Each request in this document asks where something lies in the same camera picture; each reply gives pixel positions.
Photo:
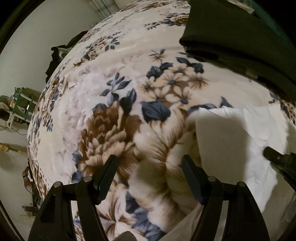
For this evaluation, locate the floral fleece bed blanket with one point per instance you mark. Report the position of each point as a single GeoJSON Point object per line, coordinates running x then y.
{"type": "Point", "coordinates": [128, 88]}

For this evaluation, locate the white t-shirt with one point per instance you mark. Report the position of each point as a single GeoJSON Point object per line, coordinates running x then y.
{"type": "Point", "coordinates": [230, 145]}

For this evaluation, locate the black clothes pile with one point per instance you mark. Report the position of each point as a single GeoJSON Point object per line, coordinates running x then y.
{"type": "Point", "coordinates": [60, 52]}

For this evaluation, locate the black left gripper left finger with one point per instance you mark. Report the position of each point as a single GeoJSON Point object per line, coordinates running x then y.
{"type": "Point", "coordinates": [54, 220]}

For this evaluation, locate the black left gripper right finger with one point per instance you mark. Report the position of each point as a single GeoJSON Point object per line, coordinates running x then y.
{"type": "Point", "coordinates": [244, 220]}

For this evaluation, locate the green metal rack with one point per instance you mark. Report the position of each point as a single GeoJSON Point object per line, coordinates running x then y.
{"type": "Point", "coordinates": [22, 105]}

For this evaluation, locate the folded black garment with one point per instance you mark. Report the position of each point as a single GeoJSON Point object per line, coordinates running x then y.
{"type": "Point", "coordinates": [232, 34]}

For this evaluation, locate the dark green fluffy blanket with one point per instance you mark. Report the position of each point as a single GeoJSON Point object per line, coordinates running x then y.
{"type": "Point", "coordinates": [279, 15]}

